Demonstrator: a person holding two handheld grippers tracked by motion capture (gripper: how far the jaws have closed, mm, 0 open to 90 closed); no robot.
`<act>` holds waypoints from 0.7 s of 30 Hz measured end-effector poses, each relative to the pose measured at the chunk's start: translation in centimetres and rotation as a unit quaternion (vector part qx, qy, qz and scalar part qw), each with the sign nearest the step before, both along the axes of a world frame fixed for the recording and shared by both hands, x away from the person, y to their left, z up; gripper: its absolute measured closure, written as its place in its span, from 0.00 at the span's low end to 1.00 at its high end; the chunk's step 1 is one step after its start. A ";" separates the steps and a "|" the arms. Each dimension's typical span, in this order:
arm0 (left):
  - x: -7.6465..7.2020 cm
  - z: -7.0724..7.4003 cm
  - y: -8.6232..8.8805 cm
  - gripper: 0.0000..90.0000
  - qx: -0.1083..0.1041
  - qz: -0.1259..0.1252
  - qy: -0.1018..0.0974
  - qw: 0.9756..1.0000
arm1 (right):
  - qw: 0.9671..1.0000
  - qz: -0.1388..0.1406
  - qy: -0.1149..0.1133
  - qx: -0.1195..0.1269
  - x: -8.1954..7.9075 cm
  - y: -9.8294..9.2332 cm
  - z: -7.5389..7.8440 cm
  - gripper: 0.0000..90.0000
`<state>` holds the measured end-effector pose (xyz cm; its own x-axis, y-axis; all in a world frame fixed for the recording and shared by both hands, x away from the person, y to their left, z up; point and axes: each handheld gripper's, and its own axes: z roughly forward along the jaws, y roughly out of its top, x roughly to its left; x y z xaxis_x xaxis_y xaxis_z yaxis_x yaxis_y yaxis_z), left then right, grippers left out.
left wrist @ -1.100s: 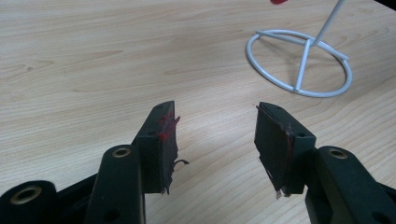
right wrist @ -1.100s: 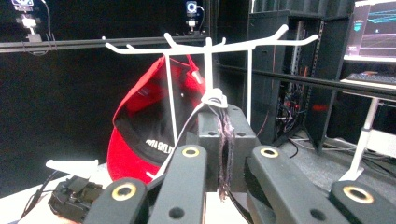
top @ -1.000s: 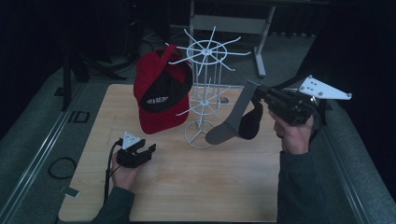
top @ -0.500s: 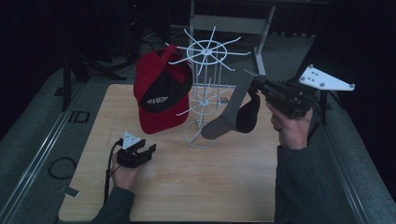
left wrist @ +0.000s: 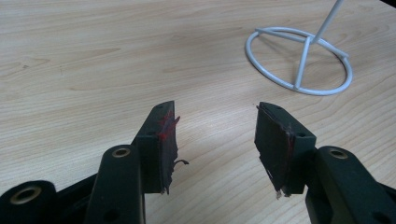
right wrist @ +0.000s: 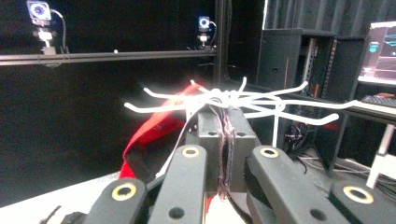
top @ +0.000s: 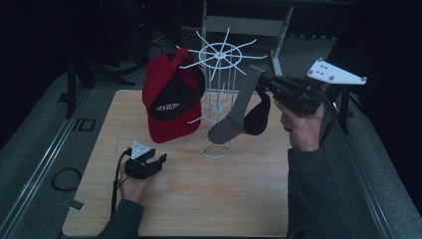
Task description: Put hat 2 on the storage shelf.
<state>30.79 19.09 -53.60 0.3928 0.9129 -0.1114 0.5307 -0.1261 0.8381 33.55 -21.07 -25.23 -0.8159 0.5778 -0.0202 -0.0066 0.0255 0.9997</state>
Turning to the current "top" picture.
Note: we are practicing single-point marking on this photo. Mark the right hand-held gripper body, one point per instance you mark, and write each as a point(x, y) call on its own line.
point(298, 93)

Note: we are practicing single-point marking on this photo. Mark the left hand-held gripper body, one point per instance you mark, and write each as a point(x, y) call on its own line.
point(139, 164)

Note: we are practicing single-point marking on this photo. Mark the red baseball cap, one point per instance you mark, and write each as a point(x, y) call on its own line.
point(159, 129)

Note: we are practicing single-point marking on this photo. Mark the grey sock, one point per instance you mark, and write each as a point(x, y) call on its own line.
point(232, 126)

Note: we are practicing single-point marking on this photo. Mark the person's left hand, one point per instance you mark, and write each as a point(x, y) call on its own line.
point(132, 187)

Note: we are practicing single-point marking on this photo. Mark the person's right hand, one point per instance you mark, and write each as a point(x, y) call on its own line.
point(302, 131)

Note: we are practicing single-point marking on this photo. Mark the grey tape piece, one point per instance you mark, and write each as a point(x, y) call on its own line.
point(77, 205)

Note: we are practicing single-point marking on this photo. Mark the black metal stand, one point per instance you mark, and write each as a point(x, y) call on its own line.
point(70, 89)

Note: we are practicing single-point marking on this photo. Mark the white metal desk frame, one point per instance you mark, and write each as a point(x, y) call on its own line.
point(245, 26)

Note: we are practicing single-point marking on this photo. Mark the metal floor rail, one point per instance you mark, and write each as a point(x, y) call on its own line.
point(365, 186)
point(36, 178)

